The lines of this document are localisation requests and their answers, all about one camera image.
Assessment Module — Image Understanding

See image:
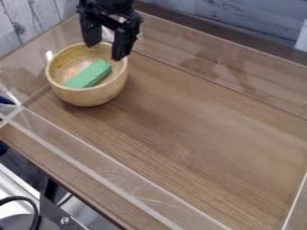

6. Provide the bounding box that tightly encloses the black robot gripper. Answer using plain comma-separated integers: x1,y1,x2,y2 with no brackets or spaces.
77,0,143,61

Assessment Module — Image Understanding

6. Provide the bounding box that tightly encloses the green rectangular block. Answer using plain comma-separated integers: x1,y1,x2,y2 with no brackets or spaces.
65,59,113,89

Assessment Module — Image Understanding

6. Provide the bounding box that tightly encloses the light wooden bowl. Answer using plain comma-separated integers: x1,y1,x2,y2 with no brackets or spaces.
46,42,129,107

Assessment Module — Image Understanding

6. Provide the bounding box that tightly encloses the blue object at left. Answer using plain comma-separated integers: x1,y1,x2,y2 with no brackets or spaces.
0,95,16,105

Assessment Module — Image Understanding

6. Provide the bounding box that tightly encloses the white object at right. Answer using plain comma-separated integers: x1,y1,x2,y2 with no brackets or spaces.
295,19,307,52

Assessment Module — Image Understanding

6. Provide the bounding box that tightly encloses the black metal table leg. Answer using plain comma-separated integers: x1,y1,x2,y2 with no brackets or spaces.
45,179,59,202

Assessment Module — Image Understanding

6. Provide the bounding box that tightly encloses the clear acrylic tray wall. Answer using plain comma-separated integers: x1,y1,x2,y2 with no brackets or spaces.
0,7,307,230

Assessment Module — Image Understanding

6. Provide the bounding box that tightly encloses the black metal bracket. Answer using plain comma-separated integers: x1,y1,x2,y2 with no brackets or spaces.
39,196,89,230

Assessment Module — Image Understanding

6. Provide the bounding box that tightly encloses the black cable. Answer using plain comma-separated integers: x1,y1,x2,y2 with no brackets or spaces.
0,196,42,230

